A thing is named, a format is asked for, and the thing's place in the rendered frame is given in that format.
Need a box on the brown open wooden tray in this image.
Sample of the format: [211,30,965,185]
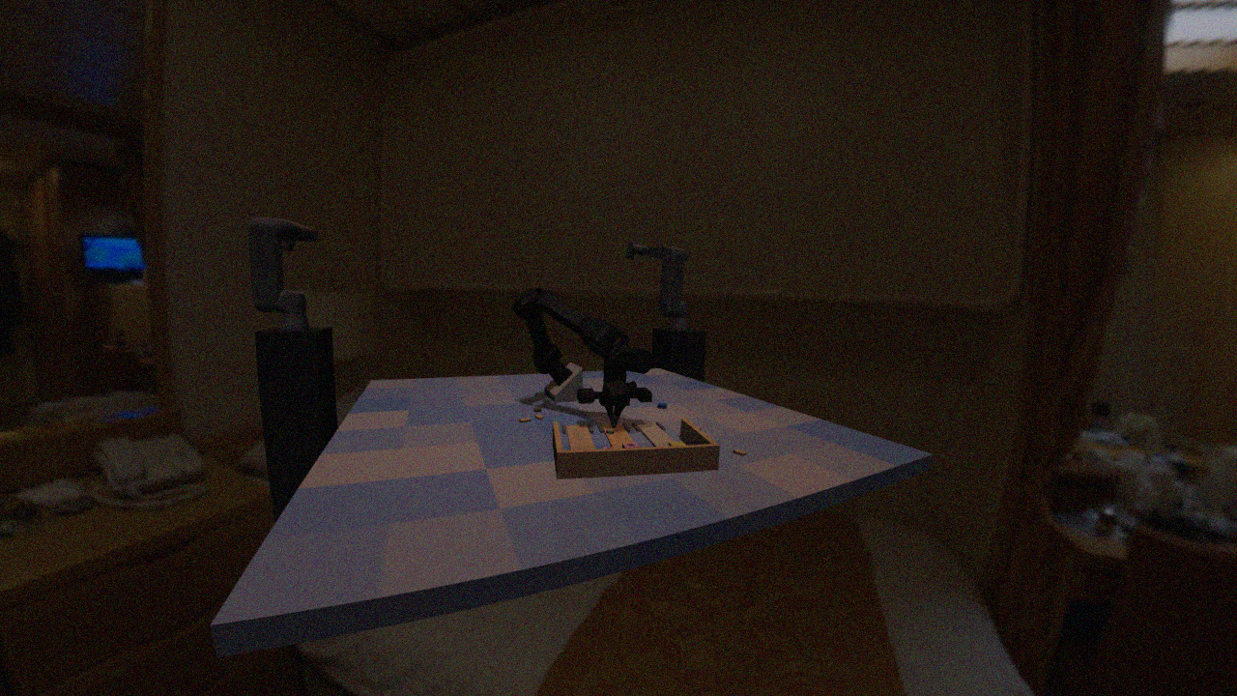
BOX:
[553,414,720,478]

